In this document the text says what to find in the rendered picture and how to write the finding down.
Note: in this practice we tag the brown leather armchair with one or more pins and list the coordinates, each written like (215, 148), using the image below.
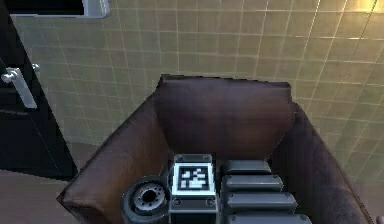
(220, 113)

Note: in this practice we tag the white framed window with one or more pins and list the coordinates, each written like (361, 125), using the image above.
(50, 7)

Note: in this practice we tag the black room door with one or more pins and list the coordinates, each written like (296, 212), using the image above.
(23, 140)

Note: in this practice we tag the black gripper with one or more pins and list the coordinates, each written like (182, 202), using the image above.
(146, 200)

